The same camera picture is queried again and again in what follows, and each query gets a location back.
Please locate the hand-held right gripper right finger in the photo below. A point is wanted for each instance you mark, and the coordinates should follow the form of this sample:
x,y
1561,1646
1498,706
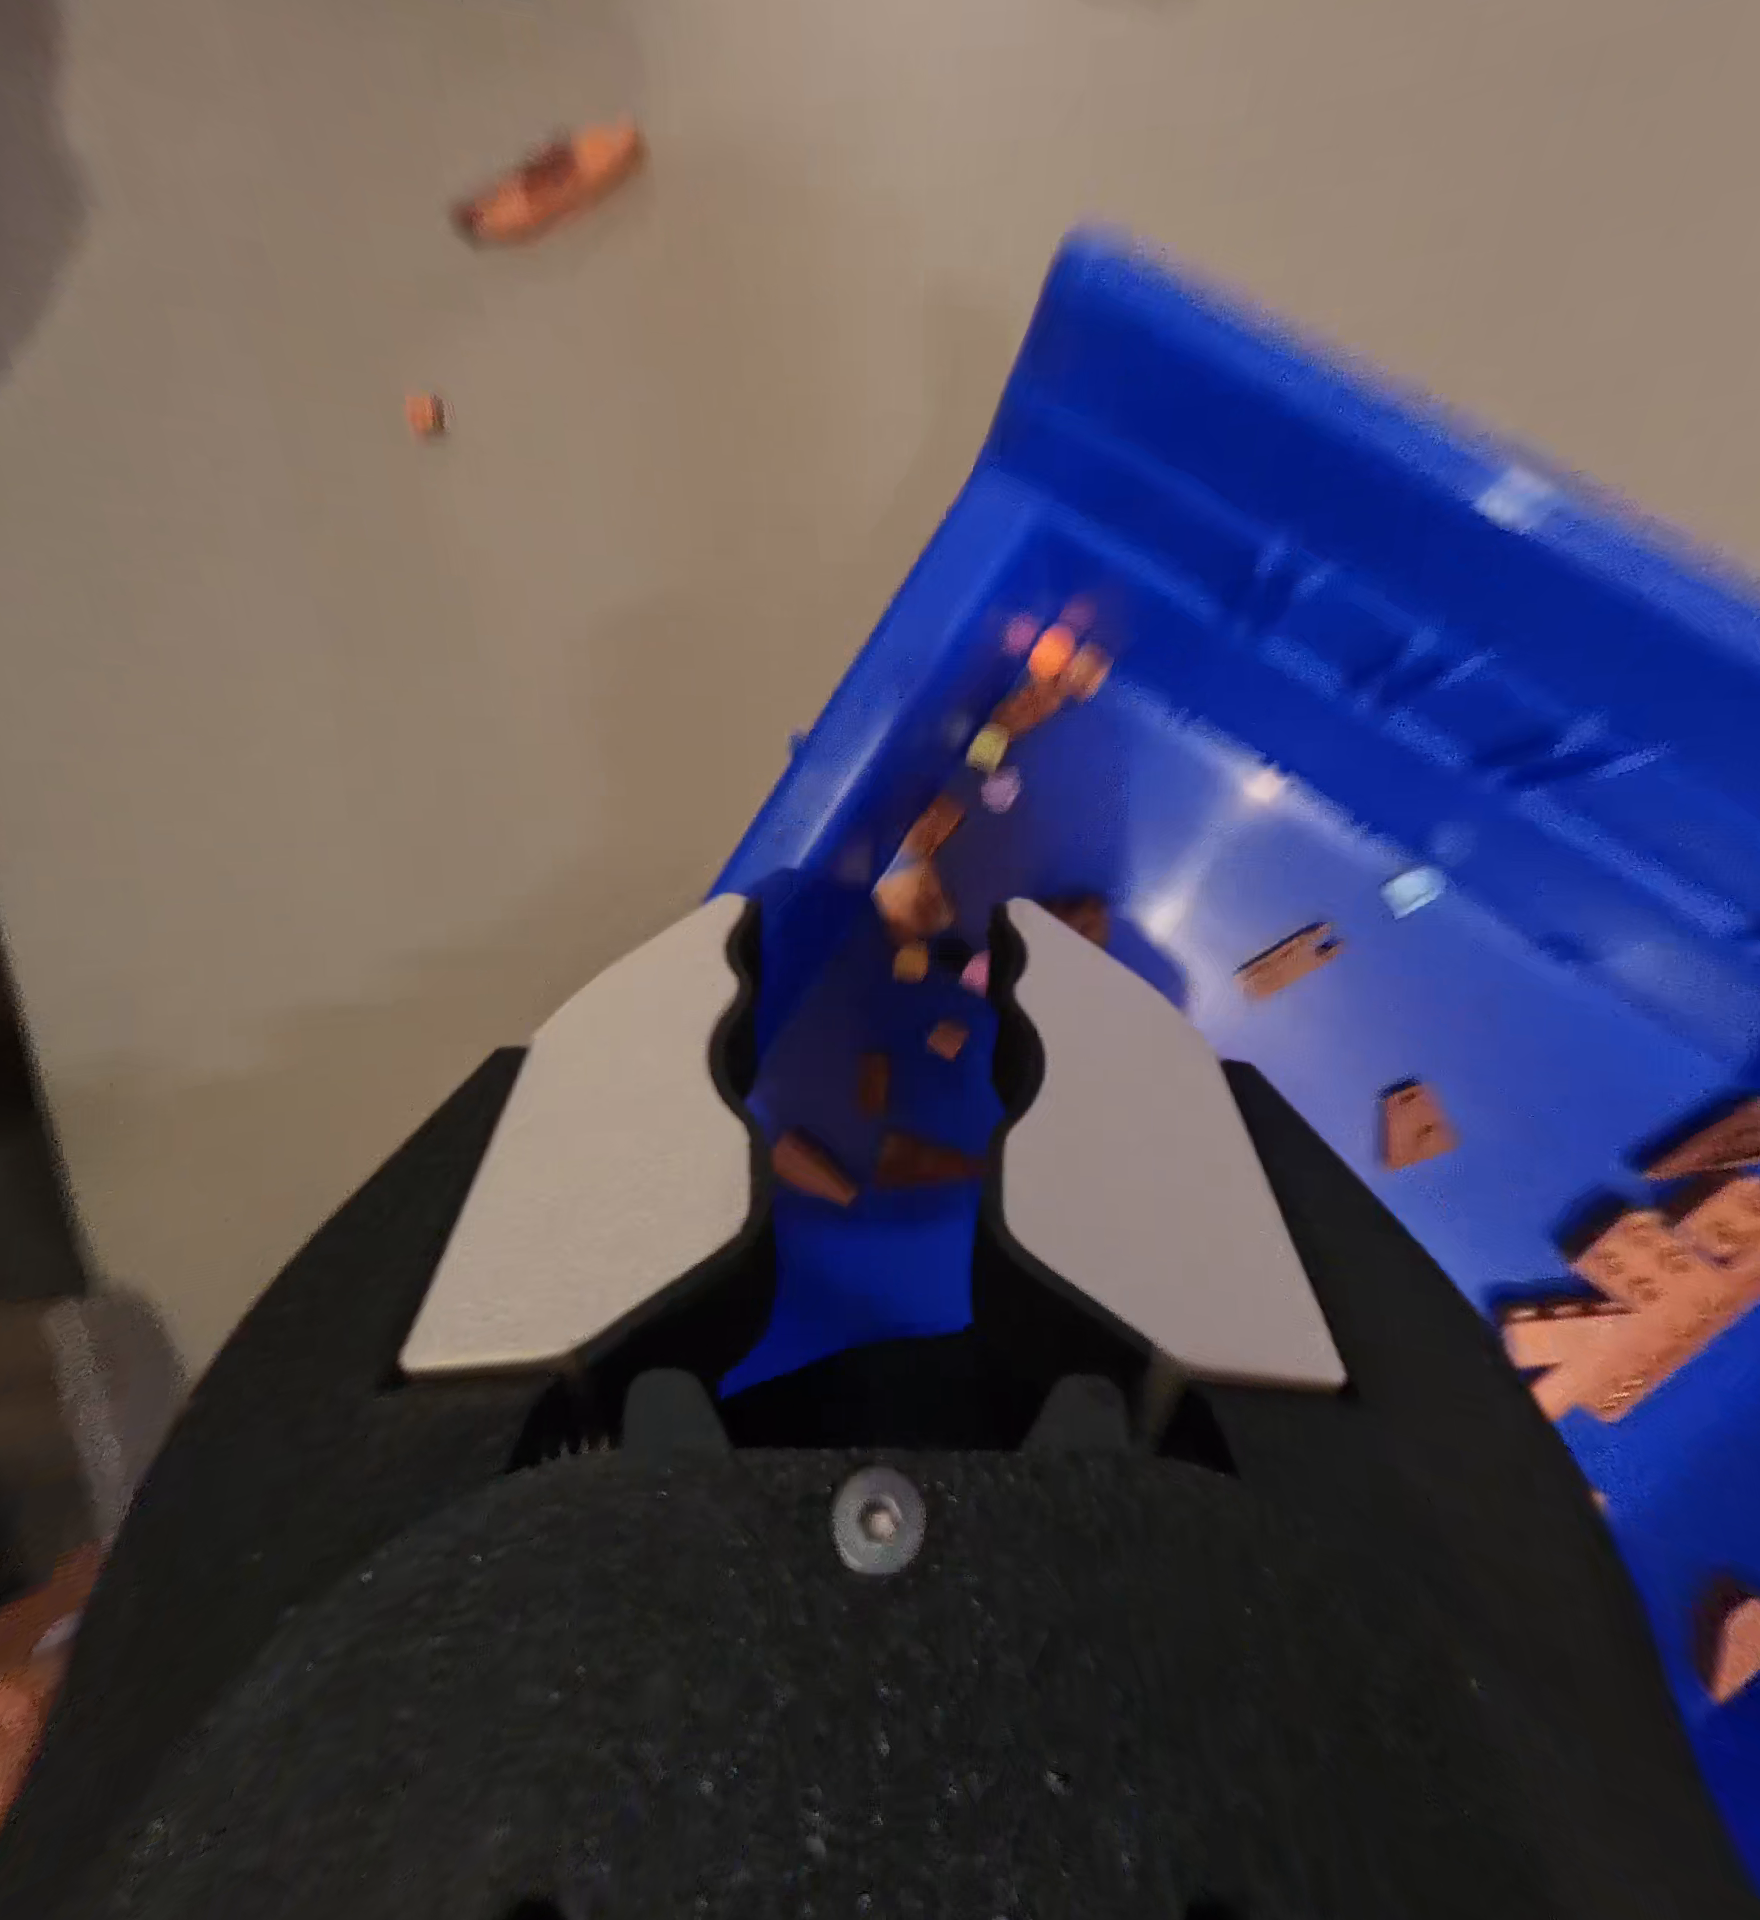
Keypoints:
x,y
1167,1187

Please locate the small white brick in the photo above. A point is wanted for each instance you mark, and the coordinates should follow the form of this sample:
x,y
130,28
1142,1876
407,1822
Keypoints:
x,y
1412,889

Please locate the heap of orange bricks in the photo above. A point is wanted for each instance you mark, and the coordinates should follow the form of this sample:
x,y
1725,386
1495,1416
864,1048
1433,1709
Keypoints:
x,y
1660,1276

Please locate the brown brick assembly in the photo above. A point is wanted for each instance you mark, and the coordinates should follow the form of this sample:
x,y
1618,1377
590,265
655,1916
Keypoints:
x,y
550,186

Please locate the small orange square brick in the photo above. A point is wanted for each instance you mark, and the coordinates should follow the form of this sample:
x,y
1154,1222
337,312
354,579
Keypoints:
x,y
424,415

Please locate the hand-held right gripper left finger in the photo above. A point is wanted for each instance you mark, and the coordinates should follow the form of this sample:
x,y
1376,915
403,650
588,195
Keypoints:
x,y
596,1187

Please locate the grey desk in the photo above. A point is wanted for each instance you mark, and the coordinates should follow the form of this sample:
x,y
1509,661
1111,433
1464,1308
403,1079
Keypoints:
x,y
370,661

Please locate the blue plastic bin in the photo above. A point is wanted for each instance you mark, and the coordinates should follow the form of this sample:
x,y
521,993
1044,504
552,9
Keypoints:
x,y
1270,751

